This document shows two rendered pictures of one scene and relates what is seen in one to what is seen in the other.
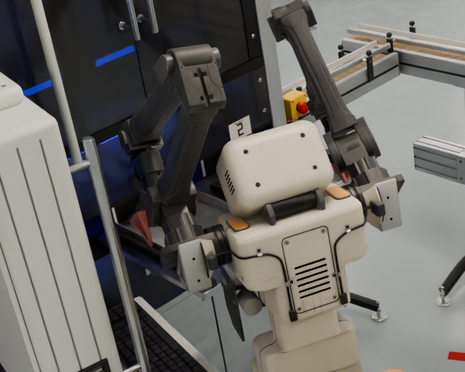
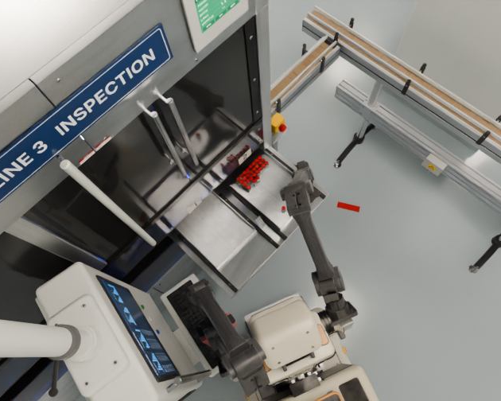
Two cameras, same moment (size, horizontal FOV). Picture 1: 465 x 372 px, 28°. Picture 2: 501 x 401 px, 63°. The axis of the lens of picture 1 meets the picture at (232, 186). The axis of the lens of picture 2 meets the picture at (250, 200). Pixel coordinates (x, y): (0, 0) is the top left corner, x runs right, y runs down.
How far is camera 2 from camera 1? 1.76 m
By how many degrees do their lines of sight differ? 41
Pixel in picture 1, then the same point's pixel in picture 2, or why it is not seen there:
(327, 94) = (318, 261)
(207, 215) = (227, 218)
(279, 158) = (292, 347)
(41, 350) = not seen: outside the picture
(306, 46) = (308, 234)
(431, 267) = (332, 135)
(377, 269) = (304, 134)
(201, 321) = not seen: hidden behind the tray
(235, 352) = not seen: hidden behind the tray
